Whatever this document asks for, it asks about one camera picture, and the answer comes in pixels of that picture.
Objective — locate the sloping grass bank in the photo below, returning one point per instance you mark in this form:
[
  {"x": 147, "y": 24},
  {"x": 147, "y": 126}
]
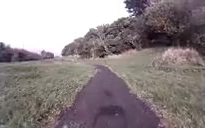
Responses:
[{"x": 176, "y": 91}]

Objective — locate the pale dry bush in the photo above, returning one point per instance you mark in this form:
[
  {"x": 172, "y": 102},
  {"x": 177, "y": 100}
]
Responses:
[{"x": 178, "y": 56}]

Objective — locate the rough grass meadow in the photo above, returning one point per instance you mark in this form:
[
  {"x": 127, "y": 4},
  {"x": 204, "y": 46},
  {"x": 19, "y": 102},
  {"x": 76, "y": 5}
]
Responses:
[{"x": 30, "y": 90}]

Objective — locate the dark asphalt path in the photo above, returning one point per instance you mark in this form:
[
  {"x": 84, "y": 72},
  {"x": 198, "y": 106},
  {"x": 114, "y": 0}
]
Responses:
[{"x": 106, "y": 100}]

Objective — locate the wood of tall trees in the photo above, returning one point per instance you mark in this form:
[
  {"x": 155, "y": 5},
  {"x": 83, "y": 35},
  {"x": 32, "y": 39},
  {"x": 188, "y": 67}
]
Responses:
[{"x": 150, "y": 30}]

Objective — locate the low distant tree line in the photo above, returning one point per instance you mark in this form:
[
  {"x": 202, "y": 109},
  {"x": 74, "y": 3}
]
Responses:
[{"x": 10, "y": 55}]

